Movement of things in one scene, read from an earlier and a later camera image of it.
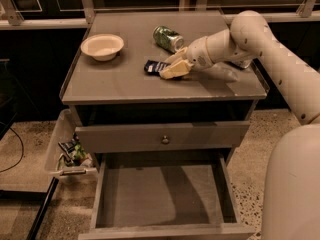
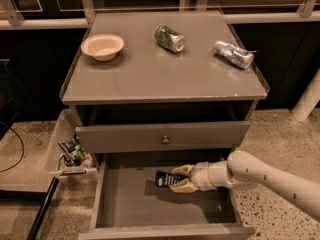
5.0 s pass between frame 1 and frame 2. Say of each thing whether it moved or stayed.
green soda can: stayed
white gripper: moved
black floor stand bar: stayed
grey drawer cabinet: stayed
